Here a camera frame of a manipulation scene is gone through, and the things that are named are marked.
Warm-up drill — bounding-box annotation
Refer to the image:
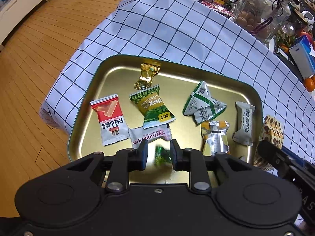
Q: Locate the gold teal tin tray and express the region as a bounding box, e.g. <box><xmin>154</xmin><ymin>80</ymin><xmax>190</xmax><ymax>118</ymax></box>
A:
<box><xmin>65</xmin><ymin>55</ymin><xmax>262</xmax><ymax>183</ymax></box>

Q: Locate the small green candy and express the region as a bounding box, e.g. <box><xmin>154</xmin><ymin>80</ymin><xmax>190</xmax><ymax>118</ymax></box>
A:
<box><xmin>154</xmin><ymin>146</ymin><xmax>172</xmax><ymax>168</ymax></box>

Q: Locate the gold candy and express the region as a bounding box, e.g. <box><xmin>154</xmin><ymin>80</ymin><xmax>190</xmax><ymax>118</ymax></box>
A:
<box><xmin>134</xmin><ymin>63</ymin><xmax>160</xmax><ymax>90</ymax></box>

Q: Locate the green white Suibianguo packet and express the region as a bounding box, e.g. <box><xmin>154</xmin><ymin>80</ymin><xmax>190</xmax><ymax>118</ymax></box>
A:
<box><xmin>182</xmin><ymin>81</ymin><xmax>227</xmax><ymax>125</ymax></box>

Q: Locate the red white hawthorn packet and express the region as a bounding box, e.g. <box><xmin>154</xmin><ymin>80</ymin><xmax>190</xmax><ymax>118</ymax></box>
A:
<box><xmin>90</xmin><ymin>94</ymin><xmax>130</xmax><ymax>146</ymax></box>

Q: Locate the blue checked tablecloth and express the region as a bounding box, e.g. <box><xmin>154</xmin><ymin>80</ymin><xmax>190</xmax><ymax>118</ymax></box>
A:
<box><xmin>40</xmin><ymin>0</ymin><xmax>314</xmax><ymax>162</ymax></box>

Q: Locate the loose mandarin front left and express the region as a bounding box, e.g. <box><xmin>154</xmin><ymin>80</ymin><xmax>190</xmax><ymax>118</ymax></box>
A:
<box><xmin>303</xmin><ymin>77</ymin><xmax>315</xmax><ymax>92</ymax></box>

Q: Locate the white cabinet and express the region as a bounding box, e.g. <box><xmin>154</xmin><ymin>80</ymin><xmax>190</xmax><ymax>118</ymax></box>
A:
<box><xmin>0</xmin><ymin>0</ymin><xmax>48</xmax><ymax>50</ymax></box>

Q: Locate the brown patterned snack packet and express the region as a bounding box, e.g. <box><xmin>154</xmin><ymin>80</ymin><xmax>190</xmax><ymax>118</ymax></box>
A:
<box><xmin>254</xmin><ymin>114</ymin><xmax>284</xmax><ymax>171</ymax></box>

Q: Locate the blue tissue pack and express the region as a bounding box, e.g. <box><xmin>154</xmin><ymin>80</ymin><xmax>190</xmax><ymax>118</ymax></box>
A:
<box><xmin>289</xmin><ymin>35</ymin><xmax>314</xmax><ymax>79</ymax></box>

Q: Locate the glass storage jar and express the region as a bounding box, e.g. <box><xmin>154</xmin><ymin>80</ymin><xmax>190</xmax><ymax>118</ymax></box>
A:
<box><xmin>232</xmin><ymin>0</ymin><xmax>298</xmax><ymax>43</ymax></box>

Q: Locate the pink white hawthorn strip packet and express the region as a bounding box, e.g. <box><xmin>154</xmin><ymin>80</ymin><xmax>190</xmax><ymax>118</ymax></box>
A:
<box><xmin>128</xmin><ymin>124</ymin><xmax>172</xmax><ymax>149</ymax></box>

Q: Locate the yellow silver snack packet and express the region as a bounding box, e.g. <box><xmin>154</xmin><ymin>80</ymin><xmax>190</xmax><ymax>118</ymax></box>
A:
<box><xmin>201</xmin><ymin>120</ymin><xmax>230</xmax><ymax>156</ymax></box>

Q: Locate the white sesame snack packet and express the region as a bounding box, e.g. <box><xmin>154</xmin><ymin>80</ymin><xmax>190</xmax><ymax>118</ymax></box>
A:
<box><xmin>232</xmin><ymin>101</ymin><xmax>255</xmax><ymax>147</ymax></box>

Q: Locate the green yellow pea packet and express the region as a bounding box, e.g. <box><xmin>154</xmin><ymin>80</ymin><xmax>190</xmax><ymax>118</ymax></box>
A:
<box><xmin>129</xmin><ymin>85</ymin><xmax>176</xmax><ymax>129</ymax></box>

